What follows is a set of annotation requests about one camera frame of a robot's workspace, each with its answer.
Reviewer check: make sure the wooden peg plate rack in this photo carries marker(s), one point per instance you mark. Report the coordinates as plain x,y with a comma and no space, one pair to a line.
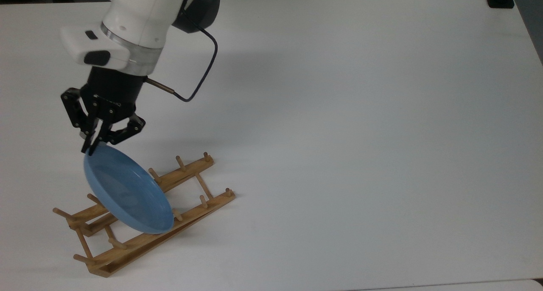
127,263

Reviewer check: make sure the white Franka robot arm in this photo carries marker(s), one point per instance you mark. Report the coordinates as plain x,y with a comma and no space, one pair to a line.
140,11

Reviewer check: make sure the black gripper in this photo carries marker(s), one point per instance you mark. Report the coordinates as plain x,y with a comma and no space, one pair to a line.
112,91

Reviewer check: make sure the blue round plate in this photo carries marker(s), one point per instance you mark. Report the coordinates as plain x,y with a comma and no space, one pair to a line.
127,189

